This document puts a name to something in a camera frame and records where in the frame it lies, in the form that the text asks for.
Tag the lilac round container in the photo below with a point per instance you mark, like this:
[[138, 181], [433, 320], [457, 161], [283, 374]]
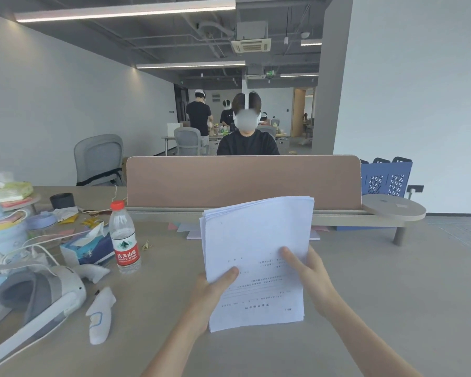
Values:
[[41, 222]]

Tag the clear red-capped water bottle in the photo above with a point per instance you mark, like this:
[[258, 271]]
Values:
[[124, 239]]

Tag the blue perforated file organizer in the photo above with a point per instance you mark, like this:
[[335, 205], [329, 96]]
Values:
[[388, 178]]

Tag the grey mesh office chair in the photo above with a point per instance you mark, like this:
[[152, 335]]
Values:
[[99, 157], [187, 140]]

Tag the green tissue packet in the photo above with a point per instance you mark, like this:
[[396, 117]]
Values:
[[11, 189]]

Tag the crumpled white tissue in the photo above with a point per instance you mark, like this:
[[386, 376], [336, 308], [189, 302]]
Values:
[[61, 213]]

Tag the person's left forearm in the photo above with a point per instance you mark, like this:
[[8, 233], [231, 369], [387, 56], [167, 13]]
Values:
[[176, 349]]

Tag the person's left hand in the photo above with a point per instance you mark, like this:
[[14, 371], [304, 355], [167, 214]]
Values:
[[199, 298]]

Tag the yellow wrapper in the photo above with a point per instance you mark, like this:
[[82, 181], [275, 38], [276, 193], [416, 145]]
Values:
[[92, 222]]

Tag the short ceiling light bar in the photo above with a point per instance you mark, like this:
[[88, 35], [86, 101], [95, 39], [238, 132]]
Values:
[[299, 74], [311, 43]]

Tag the person's right thumb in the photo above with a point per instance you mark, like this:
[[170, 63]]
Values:
[[293, 259]]

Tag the person's right forearm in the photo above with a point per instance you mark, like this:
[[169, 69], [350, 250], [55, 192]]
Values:
[[373, 345]]

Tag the small yellow-green folded wrapper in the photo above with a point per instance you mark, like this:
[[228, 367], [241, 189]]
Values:
[[146, 245]]

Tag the person's left thumb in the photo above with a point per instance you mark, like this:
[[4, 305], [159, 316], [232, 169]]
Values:
[[224, 279]]

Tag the stack of white printed papers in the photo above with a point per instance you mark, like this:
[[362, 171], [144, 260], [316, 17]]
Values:
[[255, 239]]

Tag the white headset with grey padding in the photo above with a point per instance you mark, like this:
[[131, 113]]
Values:
[[43, 298]]

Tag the person's right hand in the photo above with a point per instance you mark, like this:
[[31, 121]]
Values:
[[317, 282]]

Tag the black cup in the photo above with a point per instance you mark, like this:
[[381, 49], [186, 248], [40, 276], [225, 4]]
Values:
[[62, 200]]

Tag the black plug adapter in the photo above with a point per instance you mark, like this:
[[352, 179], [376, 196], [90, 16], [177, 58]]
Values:
[[414, 190]]

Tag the wooden door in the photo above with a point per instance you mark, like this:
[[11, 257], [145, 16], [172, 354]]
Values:
[[298, 111]]

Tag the white hand controller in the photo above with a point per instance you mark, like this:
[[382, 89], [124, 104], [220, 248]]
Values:
[[100, 316], [92, 272]]

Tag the white paper sheet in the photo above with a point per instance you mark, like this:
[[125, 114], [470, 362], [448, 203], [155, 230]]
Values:
[[194, 233]]

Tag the blue tissue box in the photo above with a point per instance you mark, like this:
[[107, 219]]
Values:
[[87, 247]]

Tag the grey desk shelf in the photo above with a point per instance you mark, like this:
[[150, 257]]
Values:
[[392, 210]]

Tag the pink paper sheet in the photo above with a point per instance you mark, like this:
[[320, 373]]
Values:
[[177, 227]]

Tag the long ceiling light bar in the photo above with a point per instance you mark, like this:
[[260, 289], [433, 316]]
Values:
[[190, 65], [125, 10]]

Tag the white box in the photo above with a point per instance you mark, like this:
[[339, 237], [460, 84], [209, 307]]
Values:
[[174, 129]]

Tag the ceiling air conditioner unit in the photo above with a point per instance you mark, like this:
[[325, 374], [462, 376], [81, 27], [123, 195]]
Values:
[[252, 37], [256, 73]]

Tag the beige desk divider panel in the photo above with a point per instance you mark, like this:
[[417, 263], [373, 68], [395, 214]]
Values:
[[243, 180]]

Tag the pastel toy bottle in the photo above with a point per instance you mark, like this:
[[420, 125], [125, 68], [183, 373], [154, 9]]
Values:
[[4, 235]]

